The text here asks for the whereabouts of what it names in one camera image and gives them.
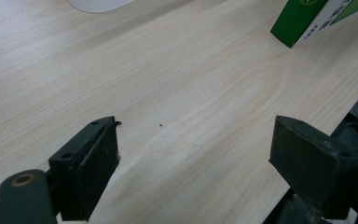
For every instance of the green and white carton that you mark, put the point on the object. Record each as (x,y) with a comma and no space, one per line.
(313,18)

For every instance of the white round plate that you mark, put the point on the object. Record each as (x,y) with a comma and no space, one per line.
(99,4)

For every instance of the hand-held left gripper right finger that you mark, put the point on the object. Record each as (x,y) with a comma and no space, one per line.
(310,165)

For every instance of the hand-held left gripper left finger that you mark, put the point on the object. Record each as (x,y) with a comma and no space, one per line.
(84,174)

